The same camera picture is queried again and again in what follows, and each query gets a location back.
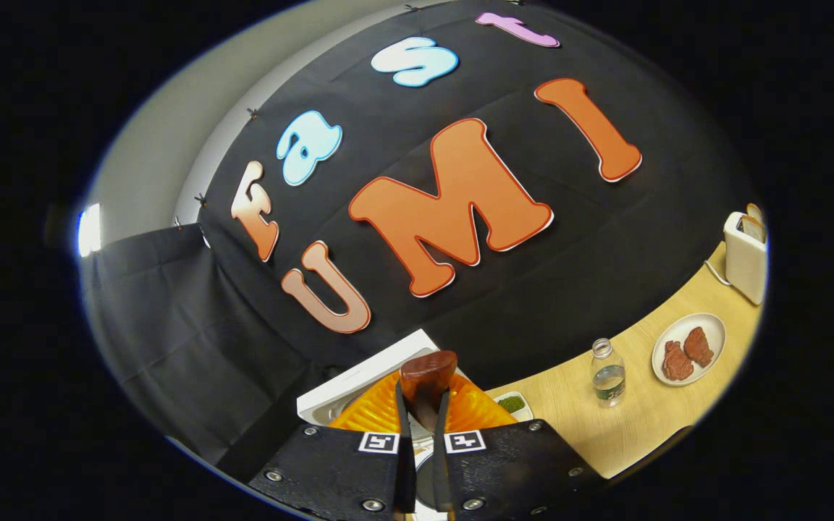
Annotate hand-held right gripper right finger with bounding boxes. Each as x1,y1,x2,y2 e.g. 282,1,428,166
433,370,606,521

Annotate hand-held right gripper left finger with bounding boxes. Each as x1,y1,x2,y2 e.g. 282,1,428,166
247,369,416,521

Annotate brown wooden spoon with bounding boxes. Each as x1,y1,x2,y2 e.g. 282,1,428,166
399,350,459,431

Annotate white rice cooker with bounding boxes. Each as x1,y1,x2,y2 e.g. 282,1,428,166
296,329,476,521

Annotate small dish of green beans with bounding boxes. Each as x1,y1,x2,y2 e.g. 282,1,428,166
493,391,534,423

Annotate clear plastic water bottle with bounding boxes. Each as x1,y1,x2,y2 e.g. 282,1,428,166
590,338,626,407

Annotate black backdrop cloth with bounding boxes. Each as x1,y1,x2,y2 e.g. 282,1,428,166
80,0,758,471

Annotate brown meat piece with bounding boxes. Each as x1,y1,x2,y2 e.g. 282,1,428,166
683,326,715,368
662,341,694,381

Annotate white round plate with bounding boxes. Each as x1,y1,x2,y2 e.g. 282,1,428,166
652,313,727,386

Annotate white toaster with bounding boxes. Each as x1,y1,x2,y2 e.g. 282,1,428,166
723,204,769,305

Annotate ceiling light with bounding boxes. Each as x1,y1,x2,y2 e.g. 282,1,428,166
76,203,104,258

